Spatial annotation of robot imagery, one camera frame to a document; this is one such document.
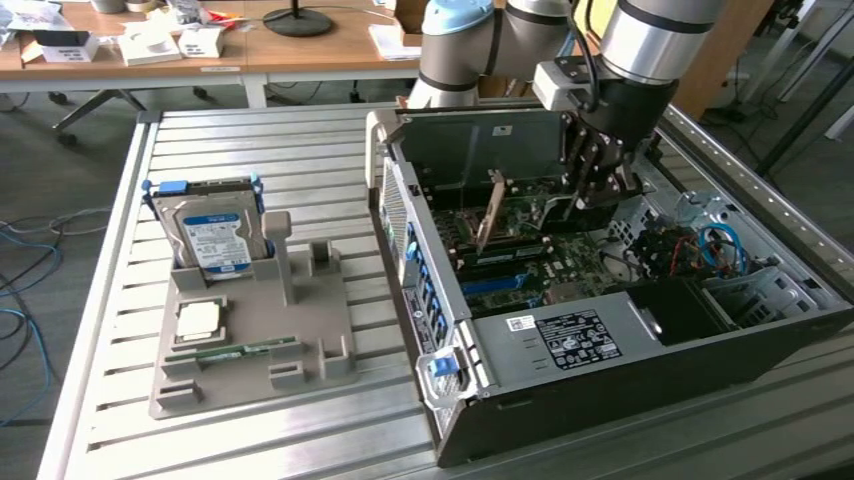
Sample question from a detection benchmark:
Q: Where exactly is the black round lamp base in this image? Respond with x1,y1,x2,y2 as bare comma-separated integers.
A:
260,0,334,38

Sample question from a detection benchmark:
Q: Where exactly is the silver CPU chip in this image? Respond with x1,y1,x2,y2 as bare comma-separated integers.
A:
173,301,225,344

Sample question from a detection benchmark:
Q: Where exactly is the grey floor cable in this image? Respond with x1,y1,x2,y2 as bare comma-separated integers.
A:
0,206,113,237

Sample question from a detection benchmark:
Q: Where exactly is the black camera cable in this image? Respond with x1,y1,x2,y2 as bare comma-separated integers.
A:
564,0,605,111

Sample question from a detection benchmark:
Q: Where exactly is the white box with black lid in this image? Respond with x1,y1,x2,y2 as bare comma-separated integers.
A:
31,29,101,64

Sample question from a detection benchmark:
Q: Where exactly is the wooden desk with white frame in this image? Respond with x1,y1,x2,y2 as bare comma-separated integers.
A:
0,0,269,147
244,0,612,109

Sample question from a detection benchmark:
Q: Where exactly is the grey printed parts rack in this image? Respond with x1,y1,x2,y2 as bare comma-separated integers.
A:
145,209,365,421

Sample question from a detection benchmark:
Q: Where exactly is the grey power supply unit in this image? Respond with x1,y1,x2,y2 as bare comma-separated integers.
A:
465,292,663,392

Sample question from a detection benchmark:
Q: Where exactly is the black and orange wire bundle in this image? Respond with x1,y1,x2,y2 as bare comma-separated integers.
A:
625,224,703,281

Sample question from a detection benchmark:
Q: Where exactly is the stack of white papers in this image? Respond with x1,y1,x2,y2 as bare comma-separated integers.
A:
366,23,424,62

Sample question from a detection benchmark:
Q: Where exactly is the green motherboard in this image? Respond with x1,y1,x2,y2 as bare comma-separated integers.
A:
425,182,635,319

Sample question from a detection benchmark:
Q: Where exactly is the hard disk in blue caddy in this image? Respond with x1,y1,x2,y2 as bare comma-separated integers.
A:
138,174,276,282

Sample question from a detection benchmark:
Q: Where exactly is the green RAM stick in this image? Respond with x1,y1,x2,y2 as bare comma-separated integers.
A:
164,337,298,364

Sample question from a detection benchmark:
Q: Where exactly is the small white labelled box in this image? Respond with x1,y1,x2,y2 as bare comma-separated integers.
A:
177,27,226,59

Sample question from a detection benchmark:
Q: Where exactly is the black open PC case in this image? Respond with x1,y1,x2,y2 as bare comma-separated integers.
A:
364,92,854,469

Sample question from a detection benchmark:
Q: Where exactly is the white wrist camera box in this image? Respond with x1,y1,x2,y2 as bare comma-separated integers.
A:
530,56,605,111

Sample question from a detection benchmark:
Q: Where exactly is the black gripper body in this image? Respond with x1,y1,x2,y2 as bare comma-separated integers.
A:
561,74,679,212

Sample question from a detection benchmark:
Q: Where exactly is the blue case latch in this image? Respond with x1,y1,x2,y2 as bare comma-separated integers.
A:
429,352,469,377

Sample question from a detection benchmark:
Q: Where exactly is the blue data wire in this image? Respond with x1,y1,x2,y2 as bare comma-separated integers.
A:
695,223,749,279

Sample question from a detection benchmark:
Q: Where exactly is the blue expansion slot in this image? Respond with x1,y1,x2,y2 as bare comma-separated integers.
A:
458,274,525,297

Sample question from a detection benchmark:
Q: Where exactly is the blue floor cable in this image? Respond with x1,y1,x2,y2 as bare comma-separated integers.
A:
0,219,62,429

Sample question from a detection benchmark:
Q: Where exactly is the white box with tape roll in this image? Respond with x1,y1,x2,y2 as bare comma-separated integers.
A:
117,22,184,67

